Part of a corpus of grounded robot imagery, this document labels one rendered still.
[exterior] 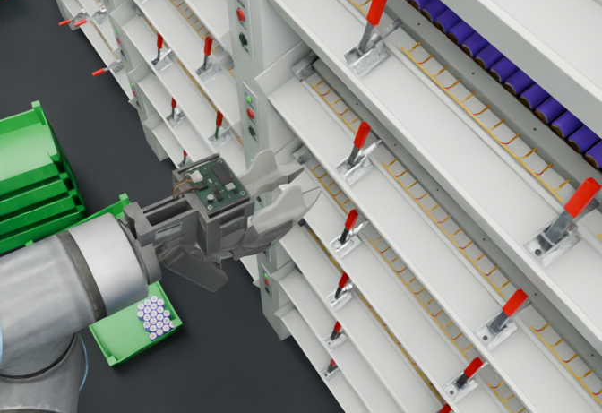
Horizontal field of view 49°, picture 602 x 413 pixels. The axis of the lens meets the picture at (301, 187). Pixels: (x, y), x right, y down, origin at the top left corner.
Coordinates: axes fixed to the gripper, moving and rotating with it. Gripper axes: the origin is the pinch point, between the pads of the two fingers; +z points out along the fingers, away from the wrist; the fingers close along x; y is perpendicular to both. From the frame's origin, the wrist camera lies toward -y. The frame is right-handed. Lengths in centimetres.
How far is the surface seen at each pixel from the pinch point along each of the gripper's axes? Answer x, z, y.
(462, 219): -11.4, 15.8, -3.0
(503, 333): -24.0, 11.4, -5.9
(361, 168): 2.6, 12.1, -6.6
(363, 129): 3.5, 11.4, 0.4
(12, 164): 93, -18, -85
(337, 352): 1, 19, -68
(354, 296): 2, 19, -46
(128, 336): 43, -11, -106
